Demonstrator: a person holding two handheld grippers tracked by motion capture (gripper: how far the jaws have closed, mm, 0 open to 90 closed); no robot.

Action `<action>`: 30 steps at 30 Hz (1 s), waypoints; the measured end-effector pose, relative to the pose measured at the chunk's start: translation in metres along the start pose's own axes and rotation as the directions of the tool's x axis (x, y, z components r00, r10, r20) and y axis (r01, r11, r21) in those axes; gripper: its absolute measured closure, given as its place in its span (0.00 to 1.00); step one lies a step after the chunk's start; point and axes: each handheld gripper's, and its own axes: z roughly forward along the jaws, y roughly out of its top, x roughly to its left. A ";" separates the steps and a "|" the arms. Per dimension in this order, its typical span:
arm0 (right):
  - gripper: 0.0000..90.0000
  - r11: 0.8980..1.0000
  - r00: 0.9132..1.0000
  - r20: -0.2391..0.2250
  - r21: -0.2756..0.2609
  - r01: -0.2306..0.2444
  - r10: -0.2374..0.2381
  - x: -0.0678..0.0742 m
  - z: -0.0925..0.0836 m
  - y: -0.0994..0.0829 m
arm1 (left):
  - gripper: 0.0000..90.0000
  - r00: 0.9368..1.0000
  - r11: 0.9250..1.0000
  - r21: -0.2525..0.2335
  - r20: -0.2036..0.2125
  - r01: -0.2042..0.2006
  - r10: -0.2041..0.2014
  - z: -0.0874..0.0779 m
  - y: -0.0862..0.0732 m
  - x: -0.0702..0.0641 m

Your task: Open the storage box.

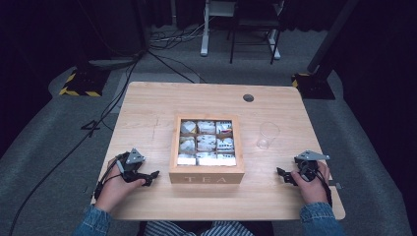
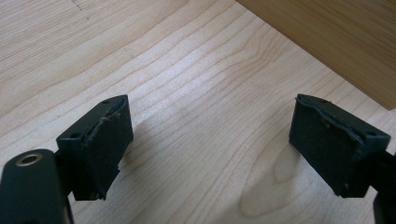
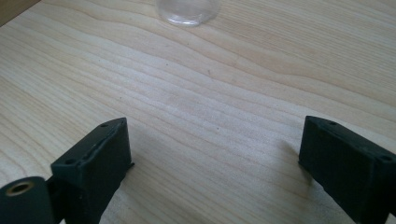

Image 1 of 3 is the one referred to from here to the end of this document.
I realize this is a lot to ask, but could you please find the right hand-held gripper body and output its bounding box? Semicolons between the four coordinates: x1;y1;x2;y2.
293;149;330;182

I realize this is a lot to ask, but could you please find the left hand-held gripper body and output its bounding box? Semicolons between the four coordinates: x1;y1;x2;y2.
115;147;149;183

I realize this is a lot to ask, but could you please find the person's right hand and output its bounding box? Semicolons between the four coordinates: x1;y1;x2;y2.
290;160;331;207

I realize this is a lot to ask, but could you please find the person's left hand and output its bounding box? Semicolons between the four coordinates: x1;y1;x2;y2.
94;157;148;213

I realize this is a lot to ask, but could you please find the clear glass cup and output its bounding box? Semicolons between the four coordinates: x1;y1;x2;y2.
256;121;281;150

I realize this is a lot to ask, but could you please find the wooden tea box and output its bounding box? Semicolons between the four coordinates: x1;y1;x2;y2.
168;113;246;185

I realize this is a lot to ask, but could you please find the pile of white tea bags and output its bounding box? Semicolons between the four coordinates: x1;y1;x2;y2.
177;119;237;167

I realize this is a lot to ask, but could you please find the person's striped clothing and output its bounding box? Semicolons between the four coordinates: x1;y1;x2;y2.
143;219;256;236

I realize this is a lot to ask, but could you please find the black striped-tape stand base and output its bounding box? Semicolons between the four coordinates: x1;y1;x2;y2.
58;66;111;98
291;72;337;100

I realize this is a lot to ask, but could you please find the black slanted stand pole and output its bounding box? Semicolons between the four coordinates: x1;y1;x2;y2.
306;0;362;75

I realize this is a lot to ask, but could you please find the black chair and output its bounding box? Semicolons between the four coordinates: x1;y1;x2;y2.
227;0;287;66

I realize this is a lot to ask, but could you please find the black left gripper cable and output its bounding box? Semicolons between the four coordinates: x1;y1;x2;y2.
92;159;126;202

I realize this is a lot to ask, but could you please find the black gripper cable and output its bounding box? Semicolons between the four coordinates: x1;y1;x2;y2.
313;167;334;208
92;159;126;202

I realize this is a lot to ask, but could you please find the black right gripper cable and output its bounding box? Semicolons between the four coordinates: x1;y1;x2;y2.
313;167;334;208

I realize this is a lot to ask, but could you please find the long black floor cable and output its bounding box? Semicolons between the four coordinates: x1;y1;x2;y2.
7;48;148;236

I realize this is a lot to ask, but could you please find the bundle of floor cables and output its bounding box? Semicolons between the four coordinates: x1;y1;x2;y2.
149;23;211;51

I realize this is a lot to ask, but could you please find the white desk frame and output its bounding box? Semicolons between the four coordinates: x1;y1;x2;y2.
199;0;287;61

